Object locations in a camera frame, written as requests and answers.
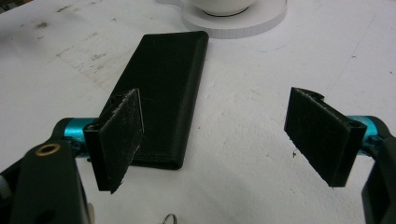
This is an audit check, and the black leather wallet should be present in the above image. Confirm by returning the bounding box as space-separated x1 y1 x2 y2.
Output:
104 30 210 171

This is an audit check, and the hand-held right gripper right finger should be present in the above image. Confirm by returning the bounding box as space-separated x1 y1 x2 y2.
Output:
283 87 390 188

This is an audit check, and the white round coaster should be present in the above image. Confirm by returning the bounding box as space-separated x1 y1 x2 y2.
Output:
180 0 289 40

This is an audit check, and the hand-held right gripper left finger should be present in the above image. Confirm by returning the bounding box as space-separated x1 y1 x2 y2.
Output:
55 88 145 195

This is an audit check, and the white cup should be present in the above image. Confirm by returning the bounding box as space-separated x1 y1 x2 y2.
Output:
190 0 258 17

